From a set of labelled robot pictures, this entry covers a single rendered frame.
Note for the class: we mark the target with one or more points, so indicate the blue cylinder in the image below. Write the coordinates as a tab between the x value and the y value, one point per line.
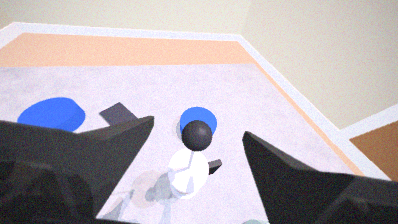
62	113
198	113

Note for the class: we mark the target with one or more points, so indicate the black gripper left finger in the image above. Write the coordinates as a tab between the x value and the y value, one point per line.
88	165

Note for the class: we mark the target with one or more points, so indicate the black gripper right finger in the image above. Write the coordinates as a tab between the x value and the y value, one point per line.
292	192

